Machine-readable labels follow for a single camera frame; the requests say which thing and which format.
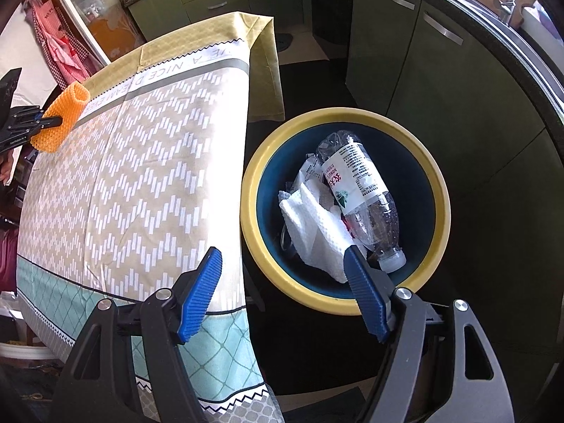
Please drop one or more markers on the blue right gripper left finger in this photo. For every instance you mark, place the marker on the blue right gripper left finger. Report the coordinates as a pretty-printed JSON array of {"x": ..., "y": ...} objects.
[{"x": 197, "y": 292}]

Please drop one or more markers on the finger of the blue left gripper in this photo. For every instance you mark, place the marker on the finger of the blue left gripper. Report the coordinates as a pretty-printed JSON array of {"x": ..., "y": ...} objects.
[{"x": 43, "y": 122}]

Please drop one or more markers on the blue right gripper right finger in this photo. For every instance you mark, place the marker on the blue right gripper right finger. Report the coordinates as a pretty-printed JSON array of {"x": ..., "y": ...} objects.
[{"x": 371, "y": 289}]

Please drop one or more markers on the orange foam net sleeve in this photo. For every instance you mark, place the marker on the orange foam net sleeve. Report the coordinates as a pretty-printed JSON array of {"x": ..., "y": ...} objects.
[{"x": 69, "y": 106}]

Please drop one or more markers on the white paper towel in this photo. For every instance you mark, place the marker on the white paper towel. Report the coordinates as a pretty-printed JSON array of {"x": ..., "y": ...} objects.
[{"x": 313, "y": 220}]

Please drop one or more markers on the crushed clear plastic bottle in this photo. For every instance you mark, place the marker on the crushed clear plastic bottle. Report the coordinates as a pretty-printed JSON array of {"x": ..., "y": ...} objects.
[{"x": 365, "y": 201}]

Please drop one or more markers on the silver wrapper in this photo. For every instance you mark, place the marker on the silver wrapper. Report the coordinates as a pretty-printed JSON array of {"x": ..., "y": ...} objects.
[{"x": 310, "y": 169}]

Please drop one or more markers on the green kitchen cabinets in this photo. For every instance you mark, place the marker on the green kitchen cabinets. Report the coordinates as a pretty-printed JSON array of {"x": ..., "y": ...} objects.
[{"x": 496, "y": 145}]

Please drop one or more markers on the red checkered hanging cloth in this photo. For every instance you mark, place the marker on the red checkered hanging cloth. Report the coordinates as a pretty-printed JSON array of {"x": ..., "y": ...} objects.
[{"x": 67, "y": 58}]

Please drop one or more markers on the blue bin with yellow rim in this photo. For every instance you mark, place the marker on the blue bin with yellow rim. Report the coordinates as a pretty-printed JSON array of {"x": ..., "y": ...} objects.
[{"x": 409, "y": 171}]

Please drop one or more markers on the patterned beige tablecloth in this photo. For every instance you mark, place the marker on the patterned beige tablecloth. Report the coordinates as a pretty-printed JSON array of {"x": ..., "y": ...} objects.
[{"x": 146, "y": 182}]

